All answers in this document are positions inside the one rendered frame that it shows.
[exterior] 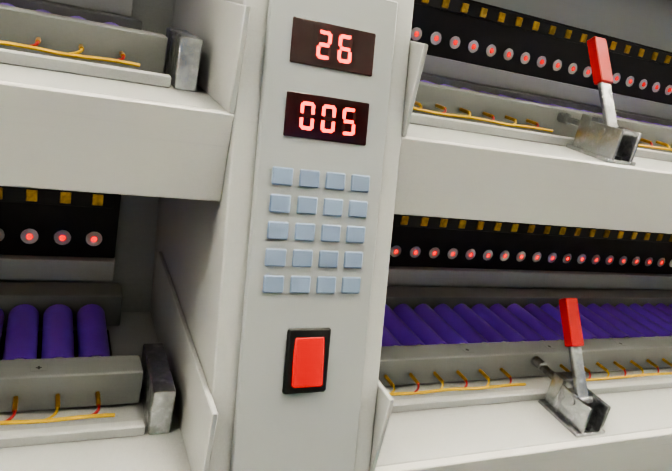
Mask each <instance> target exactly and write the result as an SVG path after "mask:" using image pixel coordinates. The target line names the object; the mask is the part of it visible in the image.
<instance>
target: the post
mask: <svg viewBox="0 0 672 471"><path fill-rule="evenodd" d="M227 1H231V2H235V3H239V4H243V5H247V6H250V7H251V12H250V18H249V25H248V31H247V37H246V44H245V50H244V56H243V63H242V69H241V76H240V82H239V88H238V95H237V101H236V107H235V113H234V120H233V126H232V133H231V139H230V145H229V152H228V158H227V164H226V171H225V177H224V184H223V190H222V196H221V201H219V202H218V201H204V200H190V199H176V198H162V197H159V201H158V215H157V228H156V242H155V255H154V269H153V282H152V293H153V285H154V277H155V269H156V262H157V254H158V252H159V251H160V252H162V254H163V257H164V260H165V263H166V266H167V268H168V271H169V274H170V277H171V280H172V283H173V286H174V289H175V291H176V294H177V297H178V300H179V303H180V306H181V309H182V311H183V314H184V317H185V320H186V323H187V326H188V329H189V332H190V334H191V337H192V340H193V343H194V346H195V349H196V352H197V355H198V357H199V360H200V363H201V366H202V369H203V372H204V375H205V377H206V380H207V383H208V386H209V389H210V392H211V395H212V398H213V400H214V403H215V406H216V409H217V412H218V419H217V425H216V430H215V436H214V442H213V447H212V453H211V459H210V464H209V470H208V471H230V465H231V453H232V440H233V428H234V416H235V404H236V392H237V380H238V367H239V355H240V343H241V331H242V319H243V307H244V294H245V282H246V270H247V258H248V246H249V234H250V221H251V209H252V197H253V185H254V173H255V161H256V148H257V136H258V124H259V112H260V100H261V88H262V75H263V63H264V51H265V39H266V27H267V15H268V2H269V0H227ZM392 1H396V2H397V3H398V9H397V19H396V30H395V41H394V52H393V62H392V73H391V84H390V95H389V105H388V116H387V127H386V138H385V148H384V159H383V170H382V181H381V191H380V202H379V213H378V224H377V234H376V245H375V256H374V267H373V277H372V288H371V299H370V309H369V320H368V331H367V342H366V352H365V363H364V374H363V385H362V395H361V406H360V417H359V428H358V438H357V449H356V460H355V471H370V462H371V451H372V441H373V430H374V419H375V409H376V398H377V388H378V377H379V366H380V356H381V345H382V335H383V324H384V313H385V303H386V292H387V282H388V271H389V260H390V250H391V239H392V229H393V218H394V208H395V197H396V186H397V176H398V165H399V155H400V144H401V133H402V123H403V112H404V102H405V91H406V80H407V70H408V59H409V49H410V38H411V27H412V17H413V6H414V0H392ZM175 4H176V0H173V13H172V26H171V28H173V20H174V12H175Z"/></svg>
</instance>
